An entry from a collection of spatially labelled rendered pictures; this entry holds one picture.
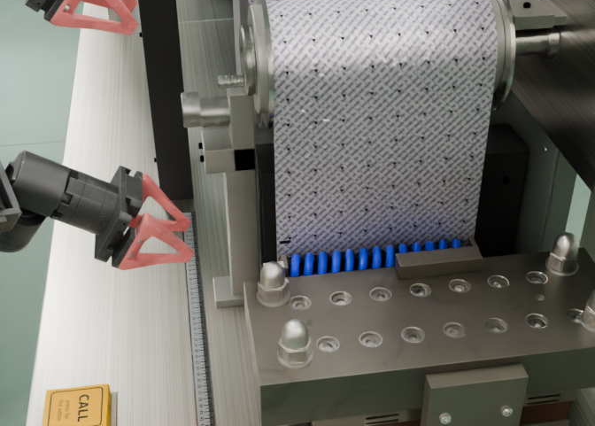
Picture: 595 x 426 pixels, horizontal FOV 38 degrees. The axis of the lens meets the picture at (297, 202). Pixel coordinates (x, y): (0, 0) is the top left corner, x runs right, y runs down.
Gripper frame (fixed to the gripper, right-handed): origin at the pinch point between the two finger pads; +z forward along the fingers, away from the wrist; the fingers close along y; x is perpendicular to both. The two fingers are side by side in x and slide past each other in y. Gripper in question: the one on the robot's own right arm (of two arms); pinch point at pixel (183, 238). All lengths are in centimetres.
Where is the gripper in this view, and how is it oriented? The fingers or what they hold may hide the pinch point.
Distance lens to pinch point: 98.5
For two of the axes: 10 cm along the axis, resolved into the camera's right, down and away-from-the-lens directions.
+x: 5.1, -7.6, -4.0
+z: 8.4, 3.5, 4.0
